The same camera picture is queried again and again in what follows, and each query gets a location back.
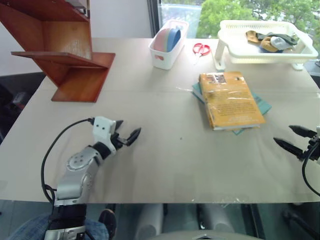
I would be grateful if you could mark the teal book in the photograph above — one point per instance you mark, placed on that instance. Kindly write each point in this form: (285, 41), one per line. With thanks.
(262, 103)

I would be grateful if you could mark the light blue white sock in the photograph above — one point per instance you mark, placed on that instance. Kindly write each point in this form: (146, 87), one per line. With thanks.
(280, 42)

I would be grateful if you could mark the dark brown shoe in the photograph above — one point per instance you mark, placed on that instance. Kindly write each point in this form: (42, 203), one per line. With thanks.
(108, 221)

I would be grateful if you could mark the blue plate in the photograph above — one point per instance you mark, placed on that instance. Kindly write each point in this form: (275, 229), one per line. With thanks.
(175, 38)

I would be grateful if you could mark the yellow book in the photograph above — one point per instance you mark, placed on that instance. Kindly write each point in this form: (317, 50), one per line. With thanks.
(232, 100)

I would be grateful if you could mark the dark window frame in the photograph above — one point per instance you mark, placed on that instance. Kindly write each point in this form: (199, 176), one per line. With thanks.
(155, 18)

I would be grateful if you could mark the white plastic storage bin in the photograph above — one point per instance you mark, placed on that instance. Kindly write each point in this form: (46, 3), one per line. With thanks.
(163, 58)

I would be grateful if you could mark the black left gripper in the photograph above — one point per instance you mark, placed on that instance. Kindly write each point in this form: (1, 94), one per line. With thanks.
(120, 141)

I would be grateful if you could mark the mustard yellow sock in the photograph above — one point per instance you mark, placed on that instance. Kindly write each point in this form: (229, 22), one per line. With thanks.
(268, 44)

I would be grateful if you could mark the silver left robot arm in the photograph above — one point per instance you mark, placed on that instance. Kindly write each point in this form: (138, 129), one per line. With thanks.
(75, 175)

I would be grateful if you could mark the black chair base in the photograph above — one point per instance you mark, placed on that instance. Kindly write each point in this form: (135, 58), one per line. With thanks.
(300, 220)

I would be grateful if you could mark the mustard brown sock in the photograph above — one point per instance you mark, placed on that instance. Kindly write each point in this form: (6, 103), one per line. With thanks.
(252, 37)

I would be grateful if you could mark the black table leg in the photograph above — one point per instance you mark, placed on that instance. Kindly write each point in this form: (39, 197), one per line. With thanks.
(252, 220)

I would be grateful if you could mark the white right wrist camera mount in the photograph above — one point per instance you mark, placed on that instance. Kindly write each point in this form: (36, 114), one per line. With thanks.
(318, 131)

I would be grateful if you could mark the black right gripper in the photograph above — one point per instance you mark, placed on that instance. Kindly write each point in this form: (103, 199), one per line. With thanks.
(312, 147)

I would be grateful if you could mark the white plastic basket on legs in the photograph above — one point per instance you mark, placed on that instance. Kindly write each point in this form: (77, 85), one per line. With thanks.
(250, 53)

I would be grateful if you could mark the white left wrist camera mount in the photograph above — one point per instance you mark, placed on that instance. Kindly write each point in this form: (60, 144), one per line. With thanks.
(103, 130)

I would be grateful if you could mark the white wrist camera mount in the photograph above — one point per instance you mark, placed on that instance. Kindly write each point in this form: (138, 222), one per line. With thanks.
(103, 130)
(318, 131)

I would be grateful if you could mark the blue jeans leg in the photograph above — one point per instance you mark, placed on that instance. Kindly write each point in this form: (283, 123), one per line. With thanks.
(32, 227)

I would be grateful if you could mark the pink plate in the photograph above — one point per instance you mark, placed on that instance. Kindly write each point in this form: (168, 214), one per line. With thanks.
(160, 41)

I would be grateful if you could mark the wooden shelf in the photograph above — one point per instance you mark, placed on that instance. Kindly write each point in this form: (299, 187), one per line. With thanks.
(75, 75)

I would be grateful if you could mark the dark green sock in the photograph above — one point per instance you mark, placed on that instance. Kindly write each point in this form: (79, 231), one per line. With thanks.
(285, 38)

